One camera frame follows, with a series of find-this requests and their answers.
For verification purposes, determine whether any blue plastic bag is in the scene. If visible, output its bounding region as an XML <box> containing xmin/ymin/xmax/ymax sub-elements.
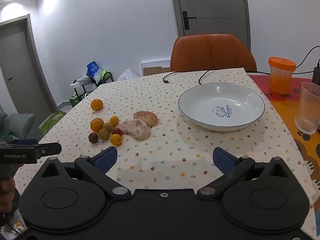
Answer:
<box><xmin>87</xmin><ymin>61</ymin><xmax>102</xmax><ymax>80</ymax></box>

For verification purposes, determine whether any white ceramic plate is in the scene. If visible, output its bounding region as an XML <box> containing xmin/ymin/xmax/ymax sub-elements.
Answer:
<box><xmin>178</xmin><ymin>82</ymin><xmax>265</xmax><ymax>132</ymax></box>

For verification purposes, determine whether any clear plastic bag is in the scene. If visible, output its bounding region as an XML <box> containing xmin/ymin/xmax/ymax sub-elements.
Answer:
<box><xmin>117</xmin><ymin>69</ymin><xmax>141</xmax><ymax>81</ymax></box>

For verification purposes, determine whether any person's left hand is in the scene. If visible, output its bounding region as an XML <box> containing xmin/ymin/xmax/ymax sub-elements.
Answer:
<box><xmin>0</xmin><ymin>176</ymin><xmax>15</xmax><ymax>213</ymax></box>

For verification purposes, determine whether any colourful red yellow mat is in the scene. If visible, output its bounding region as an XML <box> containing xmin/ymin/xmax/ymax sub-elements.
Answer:
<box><xmin>249</xmin><ymin>74</ymin><xmax>320</xmax><ymax>239</ymax></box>

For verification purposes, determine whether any ribbed clear glass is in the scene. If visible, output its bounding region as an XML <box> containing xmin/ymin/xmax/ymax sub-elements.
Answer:
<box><xmin>295</xmin><ymin>82</ymin><xmax>320</xmax><ymax>135</ymax></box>

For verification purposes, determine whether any black usb cable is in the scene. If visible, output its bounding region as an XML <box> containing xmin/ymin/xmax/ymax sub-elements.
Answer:
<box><xmin>162</xmin><ymin>69</ymin><xmax>241</xmax><ymax>85</ymax></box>

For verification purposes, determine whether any orange leather chair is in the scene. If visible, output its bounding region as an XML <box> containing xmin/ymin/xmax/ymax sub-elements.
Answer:
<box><xmin>170</xmin><ymin>34</ymin><xmax>257</xmax><ymax>72</ymax></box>

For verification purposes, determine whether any green leaf floor mat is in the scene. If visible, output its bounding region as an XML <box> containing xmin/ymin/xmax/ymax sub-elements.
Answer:
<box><xmin>40</xmin><ymin>111</ymin><xmax>66</xmax><ymax>136</ymax></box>

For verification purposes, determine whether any large orange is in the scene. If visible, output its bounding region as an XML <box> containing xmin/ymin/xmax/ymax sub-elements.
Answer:
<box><xmin>90</xmin><ymin>118</ymin><xmax>104</xmax><ymax>133</ymax></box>

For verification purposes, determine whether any white framed cardboard panel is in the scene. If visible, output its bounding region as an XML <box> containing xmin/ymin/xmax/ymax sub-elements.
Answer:
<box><xmin>140</xmin><ymin>60</ymin><xmax>170</xmax><ymax>76</ymax></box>

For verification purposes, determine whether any grey entrance door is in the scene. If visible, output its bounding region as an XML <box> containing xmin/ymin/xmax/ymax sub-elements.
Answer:
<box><xmin>172</xmin><ymin>0</ymin><xmax>251</xmax><ymax>50</ymax></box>

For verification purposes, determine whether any red small plum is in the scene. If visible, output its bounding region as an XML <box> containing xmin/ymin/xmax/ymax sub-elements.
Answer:
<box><xmin>112</xmin><ymin>127</ymin><xmax>123</xmax><ymax>136</ymax></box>

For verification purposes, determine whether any orange lidded plastic cup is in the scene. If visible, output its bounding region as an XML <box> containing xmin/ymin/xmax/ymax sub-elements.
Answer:
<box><xmin>268</xmin><ymin>57</ymin><xmax>296</xmax><ymax>94</ymax></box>

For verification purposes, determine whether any black door handle lock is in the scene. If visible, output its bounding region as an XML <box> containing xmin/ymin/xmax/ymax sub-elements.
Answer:
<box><xmin>182</xmin><ymin>11</ymin><xmax>196</xmax><ymax>30</ymax></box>

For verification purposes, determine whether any single orange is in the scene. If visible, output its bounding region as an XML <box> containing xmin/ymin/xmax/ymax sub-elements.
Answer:
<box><xmin>91</xmin><ymin>99</ymin><xmax>104</xmax><ymax>111</ymax></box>

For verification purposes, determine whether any grey side door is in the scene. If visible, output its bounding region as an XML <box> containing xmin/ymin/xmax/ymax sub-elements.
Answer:
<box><xmin>1</xmin><ymin>15</ymin><xmax>57</xmax><ymax>125</ymax></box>

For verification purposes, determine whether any small yellow orange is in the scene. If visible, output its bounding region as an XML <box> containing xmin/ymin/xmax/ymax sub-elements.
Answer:
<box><xmin>109</xmin><ymin>116</ymin><xmax>119</xmax><ymax>127</ymax></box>
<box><xmin>110</xmin><ymin>133</ymin><xmax>122</xmax><ymax>146</ymax></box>

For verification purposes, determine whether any small peeled pomelo segment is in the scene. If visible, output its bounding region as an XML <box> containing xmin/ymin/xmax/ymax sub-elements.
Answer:
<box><xmin>133</xmin><ymin>111</ymin><xmax>159</xmax><ymax>127</ymax></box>

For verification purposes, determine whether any black metal shelf rack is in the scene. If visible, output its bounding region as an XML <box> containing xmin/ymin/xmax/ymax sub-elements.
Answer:
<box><xmin>70</xmin><ymin>72</ymin><xmax>114</xmax><ymax>100</ymax></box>

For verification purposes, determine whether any grey sofa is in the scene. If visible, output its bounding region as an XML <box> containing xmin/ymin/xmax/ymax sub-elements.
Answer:
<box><xmin>0</xmin><ymin>107</ymin><xmax>43</xmax><ymax>142</ymax></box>

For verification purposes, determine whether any black power adapter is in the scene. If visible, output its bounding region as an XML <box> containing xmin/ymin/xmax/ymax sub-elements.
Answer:
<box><xmin>312</xmin><ymin>67</ymin><xmax>320</xmax><ymax>85</ymax></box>

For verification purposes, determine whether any large peeled pomelo segment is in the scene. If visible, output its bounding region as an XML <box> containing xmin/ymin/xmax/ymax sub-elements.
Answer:
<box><xmin>118</xmin><ymin>119</ymin><xmax>151</xmax><ymax>140</ymax></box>

